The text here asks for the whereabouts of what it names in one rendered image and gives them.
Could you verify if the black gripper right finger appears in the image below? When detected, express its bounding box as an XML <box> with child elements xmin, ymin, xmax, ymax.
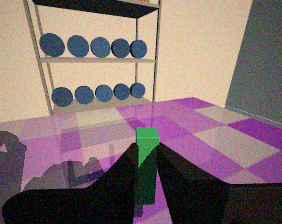
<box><xmin>156</xmin><ymin>142</ymin><xmax>282</xmax><ymax>224</ymax></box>

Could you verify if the green rectangular post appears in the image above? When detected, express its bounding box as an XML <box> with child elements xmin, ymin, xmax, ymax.
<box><xmin>135</xmin><ymin>128</ymin><xmax>160</xmax><ymax>205</ymax></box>

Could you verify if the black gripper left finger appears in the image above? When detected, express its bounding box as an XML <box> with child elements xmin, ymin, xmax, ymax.
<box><xmin>2</xmin><ymin>142</ymin><xmax>139</xmax><ymax>224</ymax></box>

